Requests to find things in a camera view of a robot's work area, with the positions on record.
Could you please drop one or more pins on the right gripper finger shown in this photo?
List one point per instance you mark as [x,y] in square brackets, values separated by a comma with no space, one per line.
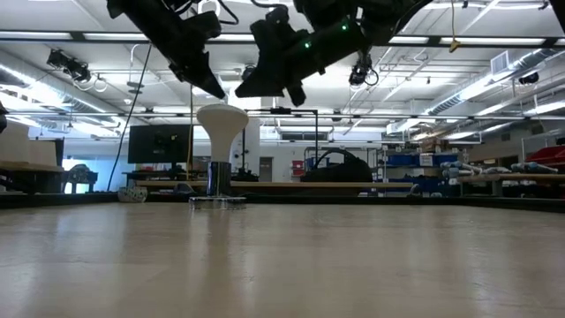
[265,86]
[296,93]

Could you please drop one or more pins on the chrome lamp socket clear base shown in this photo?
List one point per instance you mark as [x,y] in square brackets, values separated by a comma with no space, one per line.
[218,179]

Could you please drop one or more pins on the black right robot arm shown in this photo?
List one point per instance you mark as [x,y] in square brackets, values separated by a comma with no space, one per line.
[379,17]

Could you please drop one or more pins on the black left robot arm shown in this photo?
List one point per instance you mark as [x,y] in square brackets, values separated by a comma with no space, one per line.
[121,6]

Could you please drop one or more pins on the black computer monitor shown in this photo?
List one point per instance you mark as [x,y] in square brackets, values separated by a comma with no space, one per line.
[159,143]

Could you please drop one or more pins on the small red box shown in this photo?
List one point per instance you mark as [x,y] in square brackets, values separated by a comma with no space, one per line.
[298,168]

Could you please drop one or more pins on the black duffel bag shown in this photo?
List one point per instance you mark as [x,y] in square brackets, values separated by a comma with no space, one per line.
[340,172]

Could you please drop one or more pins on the blue storage bin shelf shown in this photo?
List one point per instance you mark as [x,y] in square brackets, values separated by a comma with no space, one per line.
[401,160]

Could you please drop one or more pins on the small white patterned bowl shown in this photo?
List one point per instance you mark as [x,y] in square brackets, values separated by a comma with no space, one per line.
[132,194]

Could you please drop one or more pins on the beige cardboard box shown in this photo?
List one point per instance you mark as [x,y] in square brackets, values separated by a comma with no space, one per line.
[13,141]
[42,152]

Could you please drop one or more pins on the wooden workbench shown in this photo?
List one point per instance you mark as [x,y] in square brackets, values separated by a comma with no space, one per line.
[26,167]
[507,178]

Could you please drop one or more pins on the grey blue rolled bundle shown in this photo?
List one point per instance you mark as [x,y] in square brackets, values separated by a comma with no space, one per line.
[459,170]
[534,168]

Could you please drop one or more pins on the overhead light bar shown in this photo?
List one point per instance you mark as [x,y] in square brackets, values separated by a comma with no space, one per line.
[485,40]

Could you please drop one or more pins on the white air vent grille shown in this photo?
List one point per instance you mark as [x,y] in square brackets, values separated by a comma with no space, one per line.
[500,63]

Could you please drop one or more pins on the black ceiling spotlight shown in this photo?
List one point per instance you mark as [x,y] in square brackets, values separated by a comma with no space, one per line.
[529,78]

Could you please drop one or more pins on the red storage bin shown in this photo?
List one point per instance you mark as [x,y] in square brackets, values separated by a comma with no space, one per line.
[549,155]

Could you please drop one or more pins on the black ceiling camera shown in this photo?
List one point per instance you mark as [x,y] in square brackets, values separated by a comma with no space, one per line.
[247,70]
[358,75]
[68,66]

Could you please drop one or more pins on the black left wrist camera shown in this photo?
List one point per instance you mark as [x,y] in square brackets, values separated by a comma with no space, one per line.
[201,25]

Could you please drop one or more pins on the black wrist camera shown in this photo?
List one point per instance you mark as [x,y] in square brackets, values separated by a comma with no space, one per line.
[271,28]
[201,25]

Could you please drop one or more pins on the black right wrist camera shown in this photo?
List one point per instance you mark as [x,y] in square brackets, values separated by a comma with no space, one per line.
[271,28]

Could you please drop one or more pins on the black aluminium table frame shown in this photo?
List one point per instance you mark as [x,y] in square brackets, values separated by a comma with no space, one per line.
[397,201]

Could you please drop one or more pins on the silver ventilation duct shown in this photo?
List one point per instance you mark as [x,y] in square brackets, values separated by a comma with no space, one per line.
[536,59]

